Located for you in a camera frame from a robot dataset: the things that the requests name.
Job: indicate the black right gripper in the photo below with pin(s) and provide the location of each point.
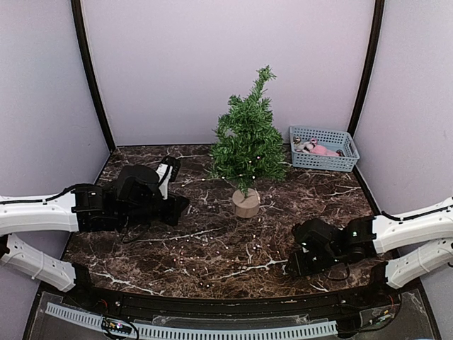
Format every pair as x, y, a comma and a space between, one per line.
299, 267

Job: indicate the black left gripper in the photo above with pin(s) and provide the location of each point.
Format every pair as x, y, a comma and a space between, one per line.
177, 204

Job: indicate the small green christmas tree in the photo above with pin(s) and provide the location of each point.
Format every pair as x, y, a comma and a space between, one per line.
248, 147

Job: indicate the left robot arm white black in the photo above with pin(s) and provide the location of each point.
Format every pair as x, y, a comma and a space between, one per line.
139, 195

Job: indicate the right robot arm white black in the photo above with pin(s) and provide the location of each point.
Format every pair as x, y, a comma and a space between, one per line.
324, 246

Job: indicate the blue plastic basket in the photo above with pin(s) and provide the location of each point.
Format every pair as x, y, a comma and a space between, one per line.
335, 140

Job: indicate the pink plush ornament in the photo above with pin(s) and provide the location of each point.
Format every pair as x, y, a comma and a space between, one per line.
315, 148

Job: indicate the silver bauble ornament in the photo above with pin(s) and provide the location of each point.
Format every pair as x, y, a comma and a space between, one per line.
297, 142

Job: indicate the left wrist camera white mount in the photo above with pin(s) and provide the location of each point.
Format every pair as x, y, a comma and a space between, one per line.
167, 170

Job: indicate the black front rail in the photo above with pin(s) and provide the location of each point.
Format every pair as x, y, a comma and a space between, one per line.
340, 303

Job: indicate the grey slotted cable duct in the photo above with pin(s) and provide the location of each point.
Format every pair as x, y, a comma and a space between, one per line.
189, 328

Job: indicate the right black frame post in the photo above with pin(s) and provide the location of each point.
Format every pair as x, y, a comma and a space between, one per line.
372, 46

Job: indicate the black frame post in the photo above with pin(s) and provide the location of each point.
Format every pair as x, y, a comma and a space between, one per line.
84, 49
372, 46

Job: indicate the left black frame post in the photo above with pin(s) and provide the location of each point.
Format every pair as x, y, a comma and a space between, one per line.
84, 49

